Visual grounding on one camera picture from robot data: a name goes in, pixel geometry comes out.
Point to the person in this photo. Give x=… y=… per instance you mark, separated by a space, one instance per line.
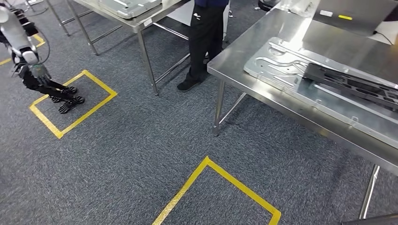
x=202 y=40

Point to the silver and black humanoid robot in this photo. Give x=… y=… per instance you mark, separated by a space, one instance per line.
x=18 y=34

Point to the black plastic plate frame part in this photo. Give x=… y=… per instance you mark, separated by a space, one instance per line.
x=314 y=74

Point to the stamped metal panel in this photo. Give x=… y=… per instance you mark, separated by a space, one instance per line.
x=311 y=102
x=130 y=7

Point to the black round stool base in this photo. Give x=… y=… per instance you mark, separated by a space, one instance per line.
x=269 y=4

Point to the grey laptop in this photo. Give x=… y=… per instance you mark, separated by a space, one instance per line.
x=357 y=21

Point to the stainless steel workbench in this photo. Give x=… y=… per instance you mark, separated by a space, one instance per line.
x=236 y=62

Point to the steel side table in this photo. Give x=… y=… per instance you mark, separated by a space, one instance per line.
x=146 y=23

